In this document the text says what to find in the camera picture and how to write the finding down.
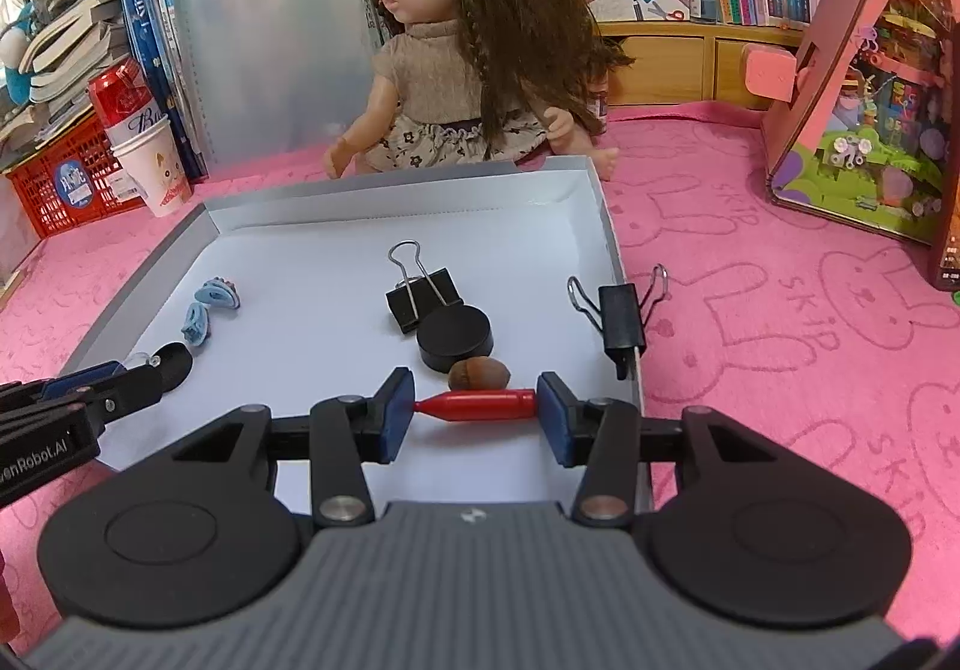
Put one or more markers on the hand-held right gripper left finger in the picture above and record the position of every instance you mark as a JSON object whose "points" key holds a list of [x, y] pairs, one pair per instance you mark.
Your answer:
{"points": [[396, 415]]}

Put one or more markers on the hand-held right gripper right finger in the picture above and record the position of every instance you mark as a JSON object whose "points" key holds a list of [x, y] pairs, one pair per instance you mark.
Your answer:
{"points": [[555, 415]]}

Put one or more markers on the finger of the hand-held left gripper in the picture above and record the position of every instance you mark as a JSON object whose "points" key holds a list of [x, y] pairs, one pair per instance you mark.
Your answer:
{"points": [[79, 379], [131, 394]]}

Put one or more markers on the black oval clip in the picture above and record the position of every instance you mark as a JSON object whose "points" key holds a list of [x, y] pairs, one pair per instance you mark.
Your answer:
{"points": [[174, 366]]}

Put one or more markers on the red bullet-shaped peg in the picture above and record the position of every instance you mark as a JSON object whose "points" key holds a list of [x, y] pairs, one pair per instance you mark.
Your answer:
{"points": [[480, 406]]}

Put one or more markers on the brown acorn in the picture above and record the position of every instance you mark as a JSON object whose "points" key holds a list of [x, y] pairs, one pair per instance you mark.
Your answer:
{"points": [[480, 373]]}

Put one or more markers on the plain blue hair clip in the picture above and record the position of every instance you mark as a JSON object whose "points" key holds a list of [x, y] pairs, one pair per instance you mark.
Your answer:
{"points": [[196, 326]]}

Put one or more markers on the black round puck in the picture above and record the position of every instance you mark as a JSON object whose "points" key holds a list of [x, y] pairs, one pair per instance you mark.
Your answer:
{"points": [[454, 336]]}

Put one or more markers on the black binder clip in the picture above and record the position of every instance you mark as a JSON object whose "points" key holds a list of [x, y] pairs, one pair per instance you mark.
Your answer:
{"points": [[622, 325], [420, 302]]}

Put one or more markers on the blue hair clip orange trim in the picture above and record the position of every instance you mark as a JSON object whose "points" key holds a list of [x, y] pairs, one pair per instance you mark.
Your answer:
{"points": [[217, 295]]}

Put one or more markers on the grey shallow cardboard box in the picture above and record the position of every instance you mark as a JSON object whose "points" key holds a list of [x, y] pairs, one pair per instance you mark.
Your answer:
{"points": [[315, 280]]}

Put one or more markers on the red basket with blue sticker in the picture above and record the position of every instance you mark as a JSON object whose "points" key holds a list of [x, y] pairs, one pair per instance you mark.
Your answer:
{"points": [[45, 190]]}

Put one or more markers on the pink bunny print blanket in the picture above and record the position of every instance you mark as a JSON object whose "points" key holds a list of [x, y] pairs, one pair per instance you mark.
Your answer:
{"points": [[750, 340]]}

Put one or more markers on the white printed paper cup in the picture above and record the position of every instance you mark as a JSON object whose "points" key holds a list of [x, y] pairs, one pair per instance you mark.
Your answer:
{"points": [[154, 175]]}

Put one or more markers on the red drink can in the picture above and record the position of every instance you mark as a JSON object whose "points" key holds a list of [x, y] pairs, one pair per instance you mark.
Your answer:
{"points": [[120, 96]]}

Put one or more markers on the blue white plush toy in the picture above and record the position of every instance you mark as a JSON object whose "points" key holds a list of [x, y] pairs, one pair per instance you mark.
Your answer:
{"points": [[16, 62]]}

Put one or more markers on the stack of worn books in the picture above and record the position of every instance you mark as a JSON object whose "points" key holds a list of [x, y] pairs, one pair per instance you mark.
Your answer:
{"points": [[75, 47]]}

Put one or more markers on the long-haired baby doll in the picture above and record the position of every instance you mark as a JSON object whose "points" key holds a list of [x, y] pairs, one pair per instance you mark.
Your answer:
{"points": [[435, 70]]}

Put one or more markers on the row of blue books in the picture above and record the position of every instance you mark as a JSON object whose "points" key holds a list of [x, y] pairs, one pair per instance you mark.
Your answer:
{"points": [[150, 24]]}

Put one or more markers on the wooden desktop drawer unit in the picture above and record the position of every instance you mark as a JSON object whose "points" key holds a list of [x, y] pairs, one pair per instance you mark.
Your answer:
{"points": [[675, 62]]}

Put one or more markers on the translucent plastic storage box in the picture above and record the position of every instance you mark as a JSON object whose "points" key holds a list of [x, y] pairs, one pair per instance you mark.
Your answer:
{"points": [[262, 39]]}

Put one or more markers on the pink house-shaped toy box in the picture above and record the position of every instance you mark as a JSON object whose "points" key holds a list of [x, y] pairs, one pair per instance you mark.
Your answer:
{"points": [[862, 115]]}

